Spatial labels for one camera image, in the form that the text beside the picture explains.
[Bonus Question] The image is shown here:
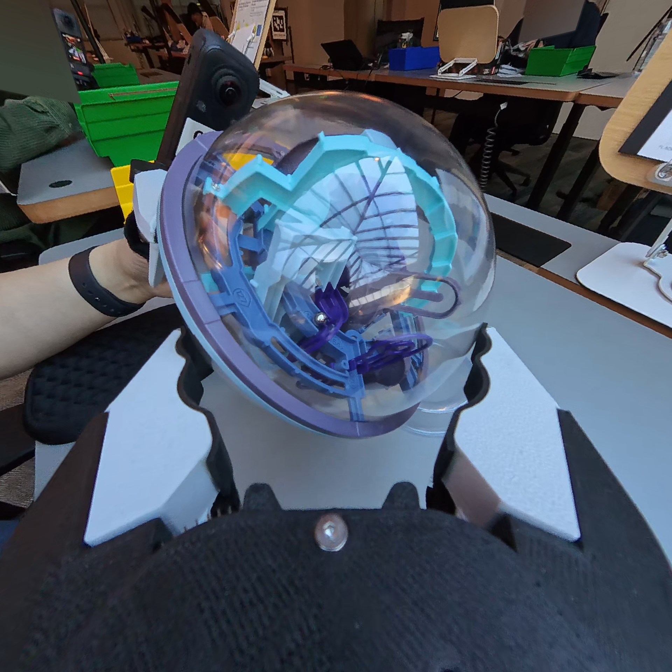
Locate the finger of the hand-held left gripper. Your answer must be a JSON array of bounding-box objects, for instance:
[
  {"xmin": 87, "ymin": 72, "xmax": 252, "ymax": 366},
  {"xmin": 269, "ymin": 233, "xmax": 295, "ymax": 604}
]
[{"xmin": 131, "ymin": 168, "xmax": 177, "ymax": 288}]

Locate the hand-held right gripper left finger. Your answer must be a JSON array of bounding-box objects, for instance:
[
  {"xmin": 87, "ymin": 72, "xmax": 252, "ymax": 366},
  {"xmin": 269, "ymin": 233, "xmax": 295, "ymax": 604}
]
[{"xmin": 83, "ymin": 328, "xmax": 243, "ymax": 547}]

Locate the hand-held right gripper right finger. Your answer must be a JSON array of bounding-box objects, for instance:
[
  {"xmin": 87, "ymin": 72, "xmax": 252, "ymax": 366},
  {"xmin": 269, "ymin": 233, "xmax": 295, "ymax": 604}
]
[{"xmin": 427, "ymin": 325, "xmax": 582, "ymax": 543}]

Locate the clear plastic ball stand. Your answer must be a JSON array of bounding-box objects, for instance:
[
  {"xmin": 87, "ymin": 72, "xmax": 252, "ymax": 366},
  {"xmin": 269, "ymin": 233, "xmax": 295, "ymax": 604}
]
[{"xmin": 403, "ymin": 395, "xmax": 471, "ymax": 438}]

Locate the clear plastic maze ball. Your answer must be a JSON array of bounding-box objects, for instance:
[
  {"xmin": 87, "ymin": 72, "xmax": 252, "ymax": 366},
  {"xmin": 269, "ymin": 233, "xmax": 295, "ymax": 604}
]
[{"xmin": 159, "ymin": 90, "xmax": 497, "ymax": 439}]

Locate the person's left forearm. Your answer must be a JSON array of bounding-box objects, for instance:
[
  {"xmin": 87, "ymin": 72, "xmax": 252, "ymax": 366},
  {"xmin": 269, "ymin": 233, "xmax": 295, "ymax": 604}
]
[{"xmin": 0, "ymin": 256, "xmax": 106, "ymax": 380}]

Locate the person's left hand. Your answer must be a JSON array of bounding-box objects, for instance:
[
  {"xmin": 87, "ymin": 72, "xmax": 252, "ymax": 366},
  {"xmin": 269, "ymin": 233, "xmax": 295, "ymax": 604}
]
[{"xmin": 89, "ymin": 236, "xmax": 175, "ymax": 306}]

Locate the yellow plastic bin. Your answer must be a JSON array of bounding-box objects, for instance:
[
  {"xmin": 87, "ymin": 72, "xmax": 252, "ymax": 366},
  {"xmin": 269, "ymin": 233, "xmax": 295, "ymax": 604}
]
[{"xmin": 110, "ymin": 164, "xmax": 158, "ymax": 218}]

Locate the printed instruction sheet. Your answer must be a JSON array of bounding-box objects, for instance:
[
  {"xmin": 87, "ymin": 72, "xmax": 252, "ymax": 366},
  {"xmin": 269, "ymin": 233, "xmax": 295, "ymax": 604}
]
[
  {"xmin": 619, "ymin": 89, "xmax": 672, "ymax": 165},
  {"xmin": 231, "ymin": 0, "xmax": 270, "ymax": 53}
]

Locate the green plastic bin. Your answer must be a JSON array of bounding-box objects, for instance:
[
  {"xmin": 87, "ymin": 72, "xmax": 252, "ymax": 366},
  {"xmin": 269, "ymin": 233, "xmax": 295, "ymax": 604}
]
[
  {"xmin": 92, "ymin": 63, "xmax": 140, "ymax": 88},
  {"xmin": 73, "ymin": 81, "xmax": 182, "ymax": 165},
  {"xmin": 524, "ymin": 44, "xmax": 597, "ymax": 78}
]

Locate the black wristband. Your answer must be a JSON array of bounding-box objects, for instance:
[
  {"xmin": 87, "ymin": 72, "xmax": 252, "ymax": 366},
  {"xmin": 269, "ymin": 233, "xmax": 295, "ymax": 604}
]
[{"xmin": 68, "ymin": 246, "xmax": 146, "ymax": 319}]

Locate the black laptop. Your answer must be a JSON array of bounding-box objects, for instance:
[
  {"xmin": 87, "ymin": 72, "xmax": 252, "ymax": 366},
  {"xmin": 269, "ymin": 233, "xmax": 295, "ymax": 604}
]
[{"xmin": 320, "ymin": 39, "xmax": 369, "ymax": 72}]

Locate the blue plastic bin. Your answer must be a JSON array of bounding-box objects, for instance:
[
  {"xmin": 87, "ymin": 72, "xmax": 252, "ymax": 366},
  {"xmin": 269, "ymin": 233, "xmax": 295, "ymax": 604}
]
[{"xmin": 387, "ymin": 46, "xmax": 442, "ymax": 72}]

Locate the black desk mat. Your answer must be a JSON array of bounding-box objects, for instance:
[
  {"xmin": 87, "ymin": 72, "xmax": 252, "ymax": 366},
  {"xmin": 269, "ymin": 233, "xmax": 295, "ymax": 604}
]
[{"xmin": 490, "ymin": 211, "xmax": 573, "ymax": 270}]

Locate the black office chair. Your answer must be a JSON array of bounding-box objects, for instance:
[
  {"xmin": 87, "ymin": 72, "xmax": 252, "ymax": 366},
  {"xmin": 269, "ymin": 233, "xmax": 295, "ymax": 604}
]
[{"xmin": 450, "ymin": 94, "xmax": 553, "ymax": 196}]

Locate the black action camera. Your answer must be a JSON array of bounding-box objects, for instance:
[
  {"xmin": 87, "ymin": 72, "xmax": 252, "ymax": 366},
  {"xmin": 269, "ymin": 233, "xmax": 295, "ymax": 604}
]
[{"xmin": 52, "ymin": 8, "xmax": 98, "ymax": 91}]

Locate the black coiled cable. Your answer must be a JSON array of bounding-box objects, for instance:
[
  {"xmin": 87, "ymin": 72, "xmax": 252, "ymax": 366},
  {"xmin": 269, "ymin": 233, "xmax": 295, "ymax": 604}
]
[{"xmin": 479, "ymin": 123, "xmax": 498, "ymax": 180}]

